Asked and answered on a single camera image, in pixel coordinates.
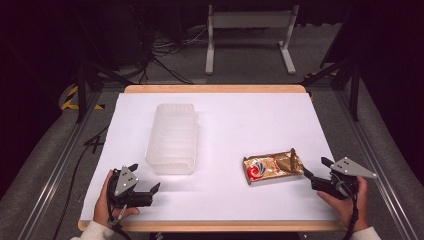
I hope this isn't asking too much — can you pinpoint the gold foil snack wrapper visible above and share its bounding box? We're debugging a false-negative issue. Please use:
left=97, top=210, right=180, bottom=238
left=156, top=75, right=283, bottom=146
left=242, top=147, right=305, bottom=186

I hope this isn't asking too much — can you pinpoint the person's right hand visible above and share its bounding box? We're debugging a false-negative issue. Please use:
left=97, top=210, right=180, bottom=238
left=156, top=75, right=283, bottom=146
left=316, top=176, right=369, bottom=233

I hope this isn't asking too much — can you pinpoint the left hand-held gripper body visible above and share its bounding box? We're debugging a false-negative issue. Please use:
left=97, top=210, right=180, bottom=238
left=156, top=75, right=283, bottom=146
left=107, top=165, right=154, bottom=209

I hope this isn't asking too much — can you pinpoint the tangle of black floor cables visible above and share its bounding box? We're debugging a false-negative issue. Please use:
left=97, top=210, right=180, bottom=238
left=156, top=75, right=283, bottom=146
left=133, top=6, right=214, bottom=84

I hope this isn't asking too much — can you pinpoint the black tripod stand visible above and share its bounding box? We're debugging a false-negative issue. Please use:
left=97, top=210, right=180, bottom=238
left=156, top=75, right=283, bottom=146
left=299, top=56, right=363, bottom=123
left=74, top=9, right=134, bottom=124

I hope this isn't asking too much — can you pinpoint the white metal stand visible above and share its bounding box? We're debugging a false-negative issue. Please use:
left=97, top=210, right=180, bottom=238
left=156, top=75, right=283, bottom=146
left=204, top=4, right=300, bottom=76

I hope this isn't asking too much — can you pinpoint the aluminium floor rail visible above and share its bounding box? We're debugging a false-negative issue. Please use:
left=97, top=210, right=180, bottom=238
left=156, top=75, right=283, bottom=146
left=16, top=91, right=103, bottom=240
left=334, top=89, right=418, bottom=240

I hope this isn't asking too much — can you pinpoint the person's left hand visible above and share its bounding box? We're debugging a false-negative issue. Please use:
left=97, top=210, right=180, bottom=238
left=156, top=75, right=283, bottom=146
left=93, top=169, right=141, bottom=229

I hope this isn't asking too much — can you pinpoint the left hand-held gripper cable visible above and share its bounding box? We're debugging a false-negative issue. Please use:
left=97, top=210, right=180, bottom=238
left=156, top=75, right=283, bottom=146
left=106, top=203, right=134, bottom=240

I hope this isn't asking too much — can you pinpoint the white paper sheet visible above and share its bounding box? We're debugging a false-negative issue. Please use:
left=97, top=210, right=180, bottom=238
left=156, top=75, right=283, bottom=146
left=80, top=92, right=341, bottom=223

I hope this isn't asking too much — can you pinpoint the translucent plastic container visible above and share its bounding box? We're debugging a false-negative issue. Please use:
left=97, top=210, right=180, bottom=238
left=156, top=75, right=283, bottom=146
left=144, top=103, right=199, bottom=176

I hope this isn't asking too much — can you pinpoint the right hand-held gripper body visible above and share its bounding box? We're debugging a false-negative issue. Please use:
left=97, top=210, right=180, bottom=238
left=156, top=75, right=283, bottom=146
left=311, top=156, right=378, bottom=201

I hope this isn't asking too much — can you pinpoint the hand-held gripper cable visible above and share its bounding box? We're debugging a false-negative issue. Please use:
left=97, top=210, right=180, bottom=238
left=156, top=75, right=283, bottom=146
left=343, top=191, right=361, bottom=240
left=106, top=203, right=134, bottom=240

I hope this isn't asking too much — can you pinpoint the right hand-held gripper cable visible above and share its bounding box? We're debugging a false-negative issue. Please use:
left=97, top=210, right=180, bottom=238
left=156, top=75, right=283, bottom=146
left=343, top=191, right=361, bottom=240

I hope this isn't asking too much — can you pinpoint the black floor cable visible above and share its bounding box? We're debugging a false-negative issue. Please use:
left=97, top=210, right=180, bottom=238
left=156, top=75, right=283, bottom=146
left=53, top=124, right=111, bottom=240

